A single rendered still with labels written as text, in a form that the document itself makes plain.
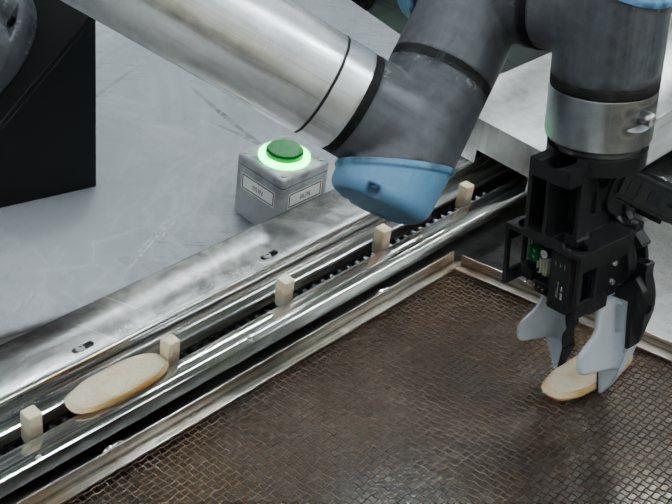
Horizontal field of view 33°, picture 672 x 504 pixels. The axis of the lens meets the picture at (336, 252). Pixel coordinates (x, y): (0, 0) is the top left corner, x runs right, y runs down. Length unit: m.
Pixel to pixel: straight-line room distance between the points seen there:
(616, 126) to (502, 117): 0.52
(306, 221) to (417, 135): 0.42
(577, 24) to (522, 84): 0.61
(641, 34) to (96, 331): 0.52
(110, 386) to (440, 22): 0.40
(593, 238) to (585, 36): 0.15
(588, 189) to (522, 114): 0.51
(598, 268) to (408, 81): 0.19
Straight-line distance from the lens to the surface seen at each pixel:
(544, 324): 0.91
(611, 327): 0.88
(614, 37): 0.76
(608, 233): 0.83
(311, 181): 1.18
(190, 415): 0.88
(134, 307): 1.02
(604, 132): 0.78
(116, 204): 1.23
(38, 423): 0.92
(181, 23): 0.72
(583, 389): 0.91
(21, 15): 1.20
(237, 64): 0.73
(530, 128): 1.28
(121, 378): 0.96
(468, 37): 0.78
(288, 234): 1.13
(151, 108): 1.41
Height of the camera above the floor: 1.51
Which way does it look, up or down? 36 degrees down
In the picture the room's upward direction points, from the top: 9 degrees clockwise
